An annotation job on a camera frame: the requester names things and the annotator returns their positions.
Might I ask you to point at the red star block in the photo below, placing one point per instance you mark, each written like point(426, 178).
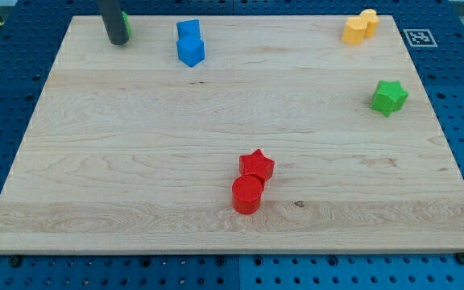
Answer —
point(258, 165)

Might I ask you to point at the red cylinder block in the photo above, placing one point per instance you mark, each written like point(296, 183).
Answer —
point(246, 194)

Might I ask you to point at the green block behind tool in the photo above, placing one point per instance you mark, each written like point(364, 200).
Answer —
point(127, 23)

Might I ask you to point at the blue cube block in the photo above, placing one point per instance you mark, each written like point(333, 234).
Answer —
point(191, 50)

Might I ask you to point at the blue triangular block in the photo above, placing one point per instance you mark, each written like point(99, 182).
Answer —
point(188, 28)

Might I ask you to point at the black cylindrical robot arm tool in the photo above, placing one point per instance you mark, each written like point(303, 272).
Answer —
point(115, 22)

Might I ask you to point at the yellow pentagon block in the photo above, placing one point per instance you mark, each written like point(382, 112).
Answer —
point(354, 30)

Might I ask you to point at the black left corner bolt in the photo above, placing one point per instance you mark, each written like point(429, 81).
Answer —
point(15, 261)

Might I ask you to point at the light wooden board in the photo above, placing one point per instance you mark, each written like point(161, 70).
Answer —
point(131, 152)

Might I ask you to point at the white fiducial marker tag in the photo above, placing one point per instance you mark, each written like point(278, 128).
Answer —
point(420, 38)

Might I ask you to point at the yellow hexagon block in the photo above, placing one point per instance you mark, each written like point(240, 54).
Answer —
point(372, 19)

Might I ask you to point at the black corner bolt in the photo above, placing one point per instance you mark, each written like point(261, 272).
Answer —
point(459, 257)
point(15, 261)

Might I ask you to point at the black right corner bolt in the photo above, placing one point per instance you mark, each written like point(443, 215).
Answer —
point(459, 257)

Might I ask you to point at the green star block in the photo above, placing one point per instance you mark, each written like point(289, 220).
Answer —
point(388, 97)

